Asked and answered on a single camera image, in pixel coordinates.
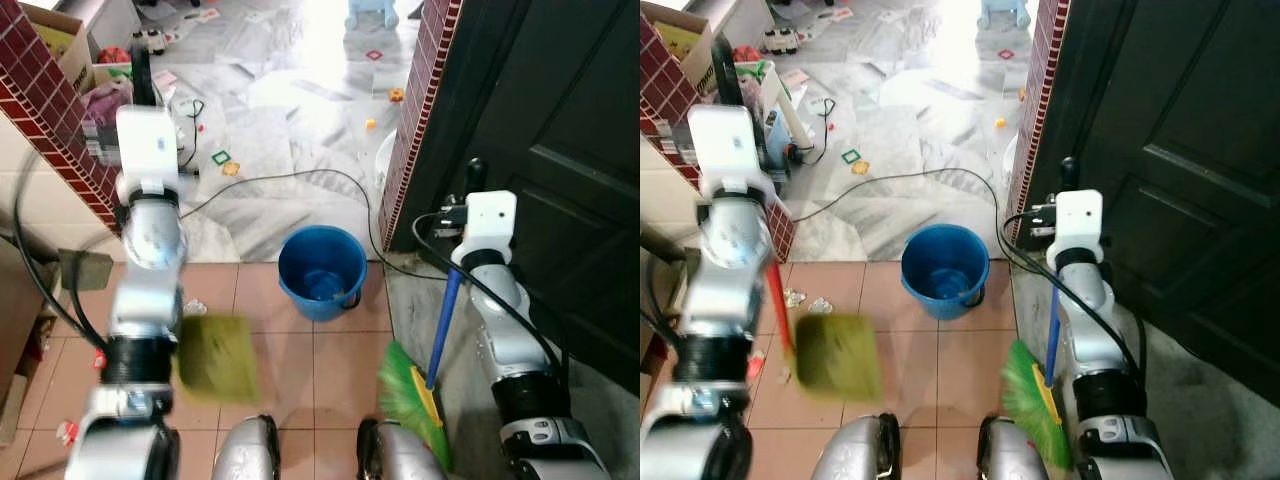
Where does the green broom with blue handle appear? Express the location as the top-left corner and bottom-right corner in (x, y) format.
(378, 262), (467, 473)
(1002, 295), (1076, 471)

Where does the olive dustpan with red handle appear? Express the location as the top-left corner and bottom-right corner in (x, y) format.
(765, 258), (884, 404)
(177, 314), (263, 406)

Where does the open brown cardboard box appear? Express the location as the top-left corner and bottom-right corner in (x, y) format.
(645, 5), (726, 96)
(18, 5), (101, 93)

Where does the pink plastic bag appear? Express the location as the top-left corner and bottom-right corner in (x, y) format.
(82, 80), (133, 126)
(742, 72), (779, 113)

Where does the white plastic pipe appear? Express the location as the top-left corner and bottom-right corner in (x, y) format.
(773, 60), (816, 143)

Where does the black panelled door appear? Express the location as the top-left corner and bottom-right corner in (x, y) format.
(415, 0), (641, 396)
(1040, 0), (1280, 409)

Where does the blue plastic bucket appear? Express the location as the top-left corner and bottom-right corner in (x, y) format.
(277, 225), (369, 323)
(900, 223), (992, 322)

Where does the light blue plastic stool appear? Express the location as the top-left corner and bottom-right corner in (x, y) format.
(344, 0), (401, 31)
(978, 0), (1033, 29)

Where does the brown cardboard sheet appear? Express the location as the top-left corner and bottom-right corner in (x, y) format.
(0, 240), (61, 441)

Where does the silver robot right leg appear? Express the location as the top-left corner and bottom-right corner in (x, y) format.
(977, 415), (1061, 480)
(357, 418), (449, 480)

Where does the silver robot leg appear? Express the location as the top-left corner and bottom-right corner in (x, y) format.
(357, 418), (449, 480)
(977, 415), (1061, 480)
(812, 412), (901, 480)
(210, 414), (282, 480)

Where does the silver robot left leg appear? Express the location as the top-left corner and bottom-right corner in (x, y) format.
(210, 414), (282, 480)
(812, 412), (901, 480)

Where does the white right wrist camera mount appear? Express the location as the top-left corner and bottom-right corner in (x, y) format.
(1054, 188), (1105, 263)
(462, 190), (519, 267)

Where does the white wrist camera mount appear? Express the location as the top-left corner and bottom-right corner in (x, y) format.
(1054, 188), (1105, 263)
(115, 105), (184, 199)
(688, 104), (778, 199)
(462, 190), (519, 267)

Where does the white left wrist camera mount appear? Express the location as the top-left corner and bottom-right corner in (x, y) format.
(115, 105), (184, 199)
(688, 104), (778, 199)

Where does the thin black floor cable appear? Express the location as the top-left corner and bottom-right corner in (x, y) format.
(180, 168), (451, 281)
(790, 166), (1021, 273)

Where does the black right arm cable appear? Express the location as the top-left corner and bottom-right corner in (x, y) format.
(1003, 210), (1146, 381)
(410, 210), (563, 386)

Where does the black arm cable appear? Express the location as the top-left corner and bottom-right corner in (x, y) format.
(10, 150), (106, 356)
(640, 255), (693, 353)
(1003, 210), (1146, 381)
(410, 210), (563, 386)

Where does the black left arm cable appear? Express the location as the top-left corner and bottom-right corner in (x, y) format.
(640, 255), (693, 353)
(10, 150), (106, 356)

